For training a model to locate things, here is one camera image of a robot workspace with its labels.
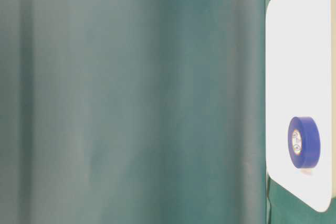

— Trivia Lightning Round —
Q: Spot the green table cloth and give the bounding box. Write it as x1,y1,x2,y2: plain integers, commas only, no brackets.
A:
1,0,335,223

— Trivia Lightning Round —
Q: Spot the white plastic tray case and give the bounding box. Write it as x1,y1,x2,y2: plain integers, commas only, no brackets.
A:
265,0,335,212

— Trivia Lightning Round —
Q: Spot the blue tape roll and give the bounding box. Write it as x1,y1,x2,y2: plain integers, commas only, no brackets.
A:
288,116,321,169

